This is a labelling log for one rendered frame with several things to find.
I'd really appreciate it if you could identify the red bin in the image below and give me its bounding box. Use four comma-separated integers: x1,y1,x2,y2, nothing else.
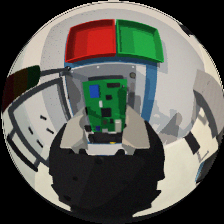
65,19,116,63

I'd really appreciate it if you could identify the green bin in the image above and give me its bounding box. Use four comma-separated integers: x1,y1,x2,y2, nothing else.
115,19,164,63

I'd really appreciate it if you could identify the green circuit board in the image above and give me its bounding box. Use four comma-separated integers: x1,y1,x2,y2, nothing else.
82,79,127,133

